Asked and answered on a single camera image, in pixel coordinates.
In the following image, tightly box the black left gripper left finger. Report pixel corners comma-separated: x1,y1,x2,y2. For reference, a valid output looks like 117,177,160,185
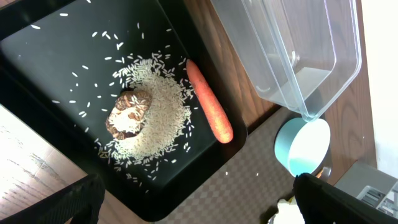
1,174,105,224

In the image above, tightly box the black plastic tray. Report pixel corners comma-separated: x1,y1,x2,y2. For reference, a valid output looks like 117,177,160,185
1,1,248,222

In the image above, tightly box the pile of rice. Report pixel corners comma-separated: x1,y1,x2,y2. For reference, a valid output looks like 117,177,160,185
29,0,200,194

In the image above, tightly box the brown food scrap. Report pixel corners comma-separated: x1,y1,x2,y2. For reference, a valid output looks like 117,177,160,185
105,90,152,140

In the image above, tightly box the light blue bowl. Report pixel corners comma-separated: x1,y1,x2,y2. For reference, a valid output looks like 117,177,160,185
274,118,331,177

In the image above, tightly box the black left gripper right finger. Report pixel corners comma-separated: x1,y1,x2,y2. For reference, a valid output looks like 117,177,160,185
293,173,397,224

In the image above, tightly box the white paper wrapper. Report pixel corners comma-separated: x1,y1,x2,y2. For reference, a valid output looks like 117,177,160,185
267,197,305,224

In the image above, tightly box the clear plastic bin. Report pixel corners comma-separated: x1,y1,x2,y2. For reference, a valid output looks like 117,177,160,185
212,0,362,121

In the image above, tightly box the brown serving tray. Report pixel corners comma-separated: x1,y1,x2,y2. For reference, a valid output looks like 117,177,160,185
161,108,298,224

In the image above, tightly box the orange carrot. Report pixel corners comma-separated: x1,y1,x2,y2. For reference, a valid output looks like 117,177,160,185
186,60,234,144

